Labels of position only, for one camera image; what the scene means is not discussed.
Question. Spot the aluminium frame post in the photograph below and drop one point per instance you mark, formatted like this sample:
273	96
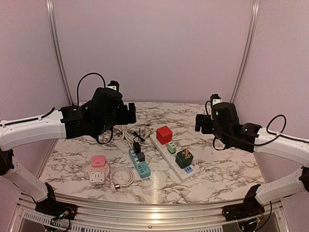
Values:
57	50
247	50

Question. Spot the teal power strip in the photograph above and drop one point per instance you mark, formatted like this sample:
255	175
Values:
141	167

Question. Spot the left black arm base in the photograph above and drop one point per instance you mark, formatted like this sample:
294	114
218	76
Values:
51	206

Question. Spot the red cube socket adapter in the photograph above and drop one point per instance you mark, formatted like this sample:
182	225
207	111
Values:
164	135

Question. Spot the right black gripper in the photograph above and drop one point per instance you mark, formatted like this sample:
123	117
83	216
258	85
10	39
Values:
205	129

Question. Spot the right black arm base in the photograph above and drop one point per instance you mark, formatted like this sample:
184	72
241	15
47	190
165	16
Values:
248	208

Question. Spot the dark green cube adapter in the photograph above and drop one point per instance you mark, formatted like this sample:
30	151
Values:
184	158

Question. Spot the pink square plug adapter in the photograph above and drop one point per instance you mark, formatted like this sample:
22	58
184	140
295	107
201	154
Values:
98	161

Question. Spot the left aluminium frame post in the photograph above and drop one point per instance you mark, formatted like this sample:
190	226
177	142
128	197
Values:
57	50

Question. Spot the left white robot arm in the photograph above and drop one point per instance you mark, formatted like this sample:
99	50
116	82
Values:
66	123

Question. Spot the pink round power strip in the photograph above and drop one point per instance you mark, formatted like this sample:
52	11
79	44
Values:
98	175

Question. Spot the light green plug adapter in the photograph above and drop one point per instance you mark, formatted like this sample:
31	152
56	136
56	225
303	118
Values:
171	147

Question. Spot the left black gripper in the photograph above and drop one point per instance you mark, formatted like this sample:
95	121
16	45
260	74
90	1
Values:
124	118

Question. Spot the front aluminium rail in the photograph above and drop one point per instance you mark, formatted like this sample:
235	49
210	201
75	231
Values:
103	216

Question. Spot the black power adapter with cable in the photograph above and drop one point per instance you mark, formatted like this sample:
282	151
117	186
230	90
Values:
140	136

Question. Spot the white long power strip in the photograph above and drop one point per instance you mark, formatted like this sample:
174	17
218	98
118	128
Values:
185	174

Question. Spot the right aluminium frame post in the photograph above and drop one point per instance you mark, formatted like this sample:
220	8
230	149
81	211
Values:
247	50

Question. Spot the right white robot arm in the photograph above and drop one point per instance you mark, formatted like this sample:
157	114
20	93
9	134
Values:
252	138

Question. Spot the dark grey USB charger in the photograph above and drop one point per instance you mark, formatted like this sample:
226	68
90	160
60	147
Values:
141	157

